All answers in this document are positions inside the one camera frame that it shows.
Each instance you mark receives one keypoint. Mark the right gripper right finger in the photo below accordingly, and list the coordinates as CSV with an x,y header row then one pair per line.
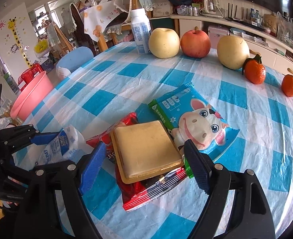
x,y
250,215

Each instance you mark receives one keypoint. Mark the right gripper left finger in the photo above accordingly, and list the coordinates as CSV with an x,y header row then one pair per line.
x,y
38,216

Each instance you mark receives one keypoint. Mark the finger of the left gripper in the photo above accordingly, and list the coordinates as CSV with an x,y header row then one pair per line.
x,y
23,160
32,135

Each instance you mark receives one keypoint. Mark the white magic day pouch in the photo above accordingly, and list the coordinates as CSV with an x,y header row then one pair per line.
x,y
69,144

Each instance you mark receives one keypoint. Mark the tan square box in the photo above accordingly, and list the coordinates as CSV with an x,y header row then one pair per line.
x,y
144,150

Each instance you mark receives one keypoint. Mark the cow cartoon wipes pack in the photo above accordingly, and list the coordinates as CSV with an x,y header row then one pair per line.
x,y
187,115

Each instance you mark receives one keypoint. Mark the pink plastic bucket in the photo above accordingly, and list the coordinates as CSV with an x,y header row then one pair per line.
x,y
31,96

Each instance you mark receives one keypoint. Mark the red gift boxes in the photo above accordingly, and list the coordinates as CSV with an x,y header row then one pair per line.
x,y
27,76

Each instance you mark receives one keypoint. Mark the checkered blue tablecloth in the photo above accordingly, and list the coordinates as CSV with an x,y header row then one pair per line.
x,y
258,133

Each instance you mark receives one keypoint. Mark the white cushioned seat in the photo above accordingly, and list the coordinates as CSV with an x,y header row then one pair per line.
x,y
62,73

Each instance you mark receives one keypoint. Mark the blue cushioned stool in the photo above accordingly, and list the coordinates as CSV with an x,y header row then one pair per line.
x,y
76,58

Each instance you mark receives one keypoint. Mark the light wooden chair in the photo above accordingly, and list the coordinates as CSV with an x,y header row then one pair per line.
x,y
63,43

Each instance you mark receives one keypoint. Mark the dark wooden chair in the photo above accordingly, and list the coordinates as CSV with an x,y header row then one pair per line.
x,y
83,39

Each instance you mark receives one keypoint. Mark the small tangerine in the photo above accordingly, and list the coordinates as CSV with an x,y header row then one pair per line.
x,y
287,85

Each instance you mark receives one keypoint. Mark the tangerine with leaf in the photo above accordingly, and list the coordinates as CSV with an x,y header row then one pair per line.
x,y
253,70

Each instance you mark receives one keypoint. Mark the dining table orange cloth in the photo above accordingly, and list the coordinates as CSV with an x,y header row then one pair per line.
x,y
102,22

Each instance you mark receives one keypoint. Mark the white tv cabinet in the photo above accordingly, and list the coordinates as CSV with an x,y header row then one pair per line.
x,y
274,53

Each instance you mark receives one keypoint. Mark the yellow pear right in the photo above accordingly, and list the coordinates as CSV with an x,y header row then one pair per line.
x,y
232,51

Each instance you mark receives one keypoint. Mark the yellow pear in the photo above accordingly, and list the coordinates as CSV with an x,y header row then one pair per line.
x,y
164,43
232,51

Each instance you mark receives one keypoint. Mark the white plastic bottle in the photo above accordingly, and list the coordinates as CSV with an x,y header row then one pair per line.
x,y
141,28

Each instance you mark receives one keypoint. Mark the yellow pear left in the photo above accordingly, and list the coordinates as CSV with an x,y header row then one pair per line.
x,y
164,43

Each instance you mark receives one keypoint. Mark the red apple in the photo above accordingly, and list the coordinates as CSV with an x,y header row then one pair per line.
x,y
195,43

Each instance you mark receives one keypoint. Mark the pink storage box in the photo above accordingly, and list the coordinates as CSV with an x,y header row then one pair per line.
x,y
215,33

